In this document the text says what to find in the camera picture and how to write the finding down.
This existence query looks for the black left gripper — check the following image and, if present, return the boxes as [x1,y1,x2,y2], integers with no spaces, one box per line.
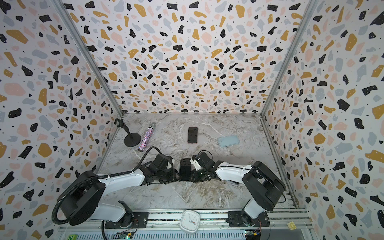
[156,167,183,184]

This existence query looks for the silver smartphone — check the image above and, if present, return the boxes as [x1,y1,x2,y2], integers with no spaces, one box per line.
[179,159,192,182]

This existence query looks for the pink silicone phone case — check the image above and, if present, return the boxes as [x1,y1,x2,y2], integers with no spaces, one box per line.
[187,126,199,145]

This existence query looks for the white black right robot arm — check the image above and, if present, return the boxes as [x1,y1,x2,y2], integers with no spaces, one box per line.
[190,153,286,222]

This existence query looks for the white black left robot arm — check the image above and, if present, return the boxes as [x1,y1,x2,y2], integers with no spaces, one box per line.
[52,154,178,228]

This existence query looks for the light blue phone case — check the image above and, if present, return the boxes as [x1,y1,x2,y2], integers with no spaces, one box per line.
[218,135,240,148]

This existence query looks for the purple glitter microphone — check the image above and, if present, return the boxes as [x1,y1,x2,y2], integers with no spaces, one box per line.
[138,123,156,152]

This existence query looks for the black round microphone stand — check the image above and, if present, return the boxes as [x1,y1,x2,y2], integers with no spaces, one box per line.
[114,119,142,147]

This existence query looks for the white square clock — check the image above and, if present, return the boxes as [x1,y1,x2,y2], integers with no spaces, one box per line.
[179,210,201,234]

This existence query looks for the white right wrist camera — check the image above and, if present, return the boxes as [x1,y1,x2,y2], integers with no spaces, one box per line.
[190,159,202,171]

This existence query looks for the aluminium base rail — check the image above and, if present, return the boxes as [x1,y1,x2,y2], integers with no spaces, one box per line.
[55,209,317,240]

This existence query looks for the black corrugated cable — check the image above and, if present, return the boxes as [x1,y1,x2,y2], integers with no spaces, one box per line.
[51,146,163,240]

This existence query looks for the aluminium frame post left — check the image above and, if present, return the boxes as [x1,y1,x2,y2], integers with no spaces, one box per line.
[51,1,124,118]

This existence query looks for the aluminium frame post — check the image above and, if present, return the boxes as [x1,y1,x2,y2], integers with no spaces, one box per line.
[51,1,124,118]
[261,0,319,119]

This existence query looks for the aluminium frame post right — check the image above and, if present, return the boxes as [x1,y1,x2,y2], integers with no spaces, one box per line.
[261,0,319,119]

